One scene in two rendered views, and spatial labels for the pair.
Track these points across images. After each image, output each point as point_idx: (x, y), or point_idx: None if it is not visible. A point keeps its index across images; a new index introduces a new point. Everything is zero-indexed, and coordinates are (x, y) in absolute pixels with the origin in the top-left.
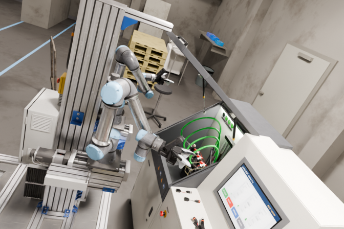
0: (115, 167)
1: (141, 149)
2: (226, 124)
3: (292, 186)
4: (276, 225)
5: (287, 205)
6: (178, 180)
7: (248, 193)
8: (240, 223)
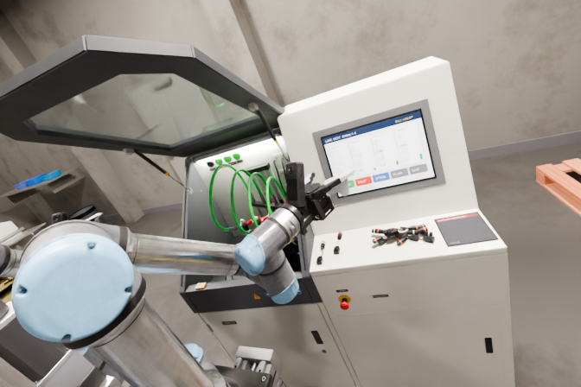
0: (260, 382)
1: (283, 268)
2: (227, 167)
3: (386, 80)
4: (424, 118)
5: (407, 93)
6: (301, 256)
7: (366, 145)
8: (399, 172)
